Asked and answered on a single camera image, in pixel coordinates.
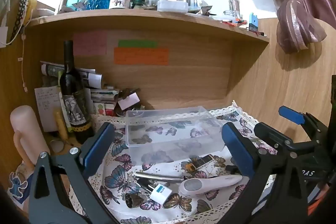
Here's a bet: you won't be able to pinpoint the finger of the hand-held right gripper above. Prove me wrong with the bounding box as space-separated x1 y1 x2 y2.
253 122 297 155
279 105 328 146

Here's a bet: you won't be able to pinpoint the butterfly print tablecloth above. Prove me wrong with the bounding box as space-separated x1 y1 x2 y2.
87 101 279 224

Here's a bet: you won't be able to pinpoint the black clip with pink note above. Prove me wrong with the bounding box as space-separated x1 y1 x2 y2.
118 88 141 110

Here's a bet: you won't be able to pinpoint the white cable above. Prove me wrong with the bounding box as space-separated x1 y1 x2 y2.
19 20 29 92

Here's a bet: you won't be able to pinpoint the mauve striped curtain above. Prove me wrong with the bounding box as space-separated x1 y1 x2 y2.
231 0 336 54

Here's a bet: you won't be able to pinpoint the black lace ribbon roll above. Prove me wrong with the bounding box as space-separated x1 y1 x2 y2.
10 0 28 41

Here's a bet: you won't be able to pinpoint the white plug adapter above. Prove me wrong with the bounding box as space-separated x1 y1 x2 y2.
139 181 173 205

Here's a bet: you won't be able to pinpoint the pink sticky note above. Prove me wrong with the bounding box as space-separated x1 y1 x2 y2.
73 32 108 55

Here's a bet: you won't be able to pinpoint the blue cartoon sticker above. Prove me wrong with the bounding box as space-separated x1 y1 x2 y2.
8 166 31 201

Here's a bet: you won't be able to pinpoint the black orange small gadget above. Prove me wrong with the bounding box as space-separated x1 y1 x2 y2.
184 154 215 171

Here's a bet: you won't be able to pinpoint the silver metal tube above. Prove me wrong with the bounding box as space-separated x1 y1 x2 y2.
134 172 184 183

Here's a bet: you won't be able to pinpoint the orange sticky note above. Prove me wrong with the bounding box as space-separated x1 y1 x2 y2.
114 48 169 65

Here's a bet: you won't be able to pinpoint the glass jar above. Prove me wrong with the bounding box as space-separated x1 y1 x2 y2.
228 0 241 19

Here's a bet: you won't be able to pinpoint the stack of small packets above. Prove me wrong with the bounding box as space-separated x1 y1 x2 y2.
91 87 119 117

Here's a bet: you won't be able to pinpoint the dark wine bottle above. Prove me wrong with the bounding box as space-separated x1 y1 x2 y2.
59 40 94 145

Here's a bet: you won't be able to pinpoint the white handheld massager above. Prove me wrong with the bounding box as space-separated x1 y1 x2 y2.
178 174 243 197

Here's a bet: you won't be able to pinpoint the wooden shelf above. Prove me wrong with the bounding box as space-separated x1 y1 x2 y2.
25 8 270 44

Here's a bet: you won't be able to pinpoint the small clear lidded box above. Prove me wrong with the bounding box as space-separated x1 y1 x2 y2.
157 0 189 14

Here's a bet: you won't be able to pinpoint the white handwritten paper note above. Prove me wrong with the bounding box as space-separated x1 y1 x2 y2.
35 86 62 132

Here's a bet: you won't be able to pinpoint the blue black small device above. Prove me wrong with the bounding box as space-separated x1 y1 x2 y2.
248 13 259 32

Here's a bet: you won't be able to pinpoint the black cylinder cap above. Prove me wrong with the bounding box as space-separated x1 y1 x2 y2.
125 192 145 209

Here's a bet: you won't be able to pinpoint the yellow candle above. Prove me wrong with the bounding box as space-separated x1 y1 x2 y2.
54 107 69 141

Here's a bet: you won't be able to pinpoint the pink cup with handle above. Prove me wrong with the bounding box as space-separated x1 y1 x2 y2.
10 105 50 169

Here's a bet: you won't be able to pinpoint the rolled magazines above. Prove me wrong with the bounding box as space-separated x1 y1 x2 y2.
41 61 103 88

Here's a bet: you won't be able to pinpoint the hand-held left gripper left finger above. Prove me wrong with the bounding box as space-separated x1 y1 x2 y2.
28 122 116 224

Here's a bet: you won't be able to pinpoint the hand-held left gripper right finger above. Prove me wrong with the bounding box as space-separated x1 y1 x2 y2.
221 122 309 224

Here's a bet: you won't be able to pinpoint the green sticky note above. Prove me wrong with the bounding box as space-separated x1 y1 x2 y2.
118 40 158 47

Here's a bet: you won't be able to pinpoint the clear plastic storage box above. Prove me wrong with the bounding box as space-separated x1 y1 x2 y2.
125 106 227 165

